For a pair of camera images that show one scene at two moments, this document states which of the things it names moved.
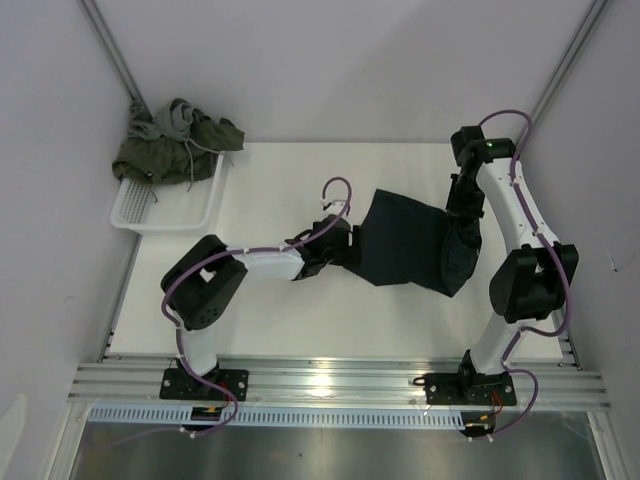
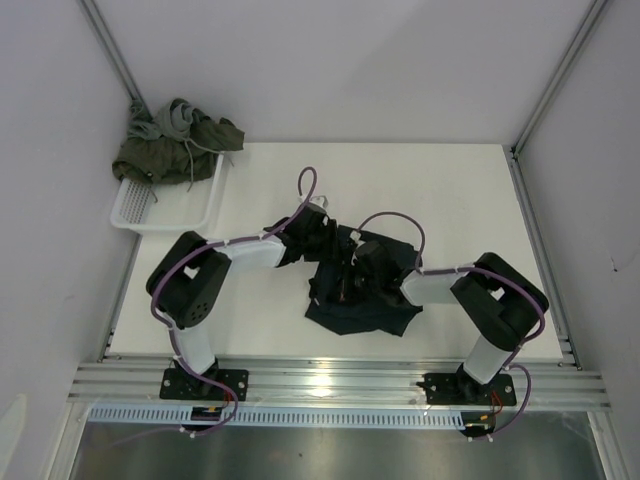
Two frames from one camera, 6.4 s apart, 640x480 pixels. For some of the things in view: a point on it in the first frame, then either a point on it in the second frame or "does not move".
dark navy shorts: [404, 241] -> [337, 302]
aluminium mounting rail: [332, 384] does not move
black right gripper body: [466, 199] -> [368, 282]
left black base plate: [178, 384] does not move
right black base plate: [470, 389] does not move
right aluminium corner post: [588, 21] does not move
